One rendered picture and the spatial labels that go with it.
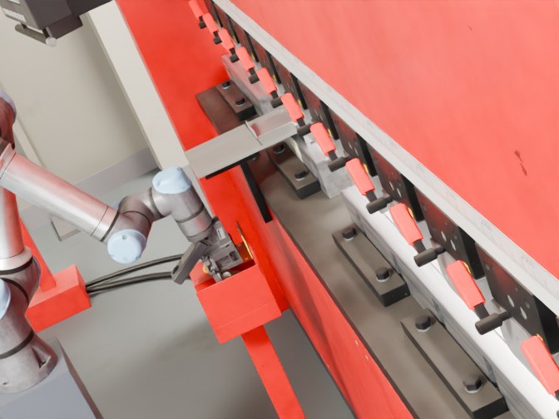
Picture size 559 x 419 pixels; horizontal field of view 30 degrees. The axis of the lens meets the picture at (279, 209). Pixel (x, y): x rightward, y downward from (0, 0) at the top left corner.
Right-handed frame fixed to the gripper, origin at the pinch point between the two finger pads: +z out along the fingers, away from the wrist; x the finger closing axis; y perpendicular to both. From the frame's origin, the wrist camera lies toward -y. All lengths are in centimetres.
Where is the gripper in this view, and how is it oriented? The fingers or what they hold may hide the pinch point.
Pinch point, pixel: (230, 298)
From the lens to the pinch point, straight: 246.1
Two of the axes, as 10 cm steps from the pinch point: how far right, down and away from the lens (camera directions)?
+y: 8.7, -4.9, 0.3
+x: -2.4, -3.7, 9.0
